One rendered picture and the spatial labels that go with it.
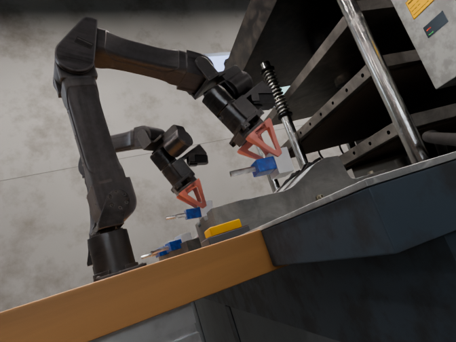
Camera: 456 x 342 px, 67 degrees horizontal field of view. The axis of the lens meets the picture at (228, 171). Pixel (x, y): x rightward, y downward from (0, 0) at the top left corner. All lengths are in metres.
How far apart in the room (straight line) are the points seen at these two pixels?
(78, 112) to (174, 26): 3.79
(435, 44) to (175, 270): 1.20
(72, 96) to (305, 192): 0.56
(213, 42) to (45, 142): 2.20
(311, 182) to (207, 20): 3.85
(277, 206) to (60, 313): 0.63
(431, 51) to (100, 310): 1.26
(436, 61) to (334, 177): 0.60
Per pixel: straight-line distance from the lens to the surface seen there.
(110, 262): 0.56
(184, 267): 0.30
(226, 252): 0.31
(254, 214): 0.82
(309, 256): 0.26
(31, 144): 3.53
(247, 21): 2.13
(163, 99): 3.79
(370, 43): 1.39
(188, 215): 0.95
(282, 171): 0.73
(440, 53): 1.35
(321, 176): 0.91
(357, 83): 1.53
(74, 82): 0.66
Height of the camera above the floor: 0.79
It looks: 12 degrees up
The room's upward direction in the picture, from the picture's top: 18 degrees counter-clockwise
